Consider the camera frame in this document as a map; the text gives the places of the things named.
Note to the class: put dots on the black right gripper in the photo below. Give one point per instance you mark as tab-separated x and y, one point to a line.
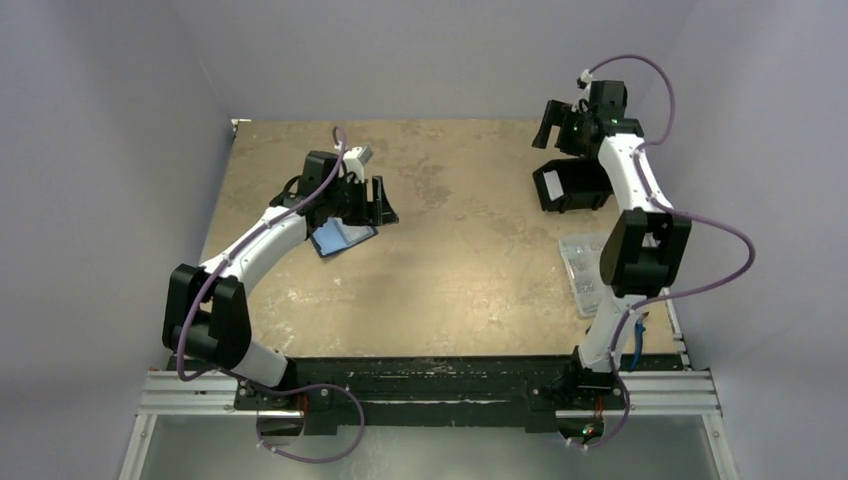
559	125

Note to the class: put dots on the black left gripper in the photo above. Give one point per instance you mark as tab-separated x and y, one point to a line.
376	211

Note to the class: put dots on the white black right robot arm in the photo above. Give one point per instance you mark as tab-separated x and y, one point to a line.
644	250

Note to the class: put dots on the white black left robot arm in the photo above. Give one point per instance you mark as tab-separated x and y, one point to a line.
206	311

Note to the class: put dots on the white label card in bin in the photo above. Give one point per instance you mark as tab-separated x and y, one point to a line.
553	185

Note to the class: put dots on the black plastic bin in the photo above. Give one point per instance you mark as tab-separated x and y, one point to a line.
585	183

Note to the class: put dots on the clear plastic screw box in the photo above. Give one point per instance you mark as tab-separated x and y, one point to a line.
581	256

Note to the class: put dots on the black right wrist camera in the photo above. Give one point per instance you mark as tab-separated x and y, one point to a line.
602	98

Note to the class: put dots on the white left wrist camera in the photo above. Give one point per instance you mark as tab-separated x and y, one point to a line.
354	161

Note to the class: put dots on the blue handled pliers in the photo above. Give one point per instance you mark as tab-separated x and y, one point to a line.
639	331

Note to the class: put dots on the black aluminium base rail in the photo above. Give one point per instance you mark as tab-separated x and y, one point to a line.
526	392

